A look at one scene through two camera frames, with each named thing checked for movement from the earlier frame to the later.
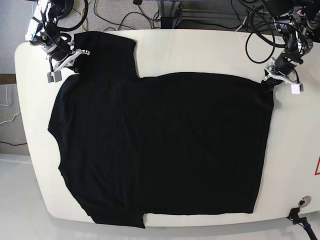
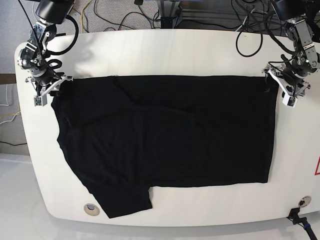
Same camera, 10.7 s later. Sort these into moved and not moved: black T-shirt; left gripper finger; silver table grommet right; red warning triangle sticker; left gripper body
Moved: black T-shirt; left gripper finger; left gripper body
Not moved: silver table grommet right; red warning triangle sticker
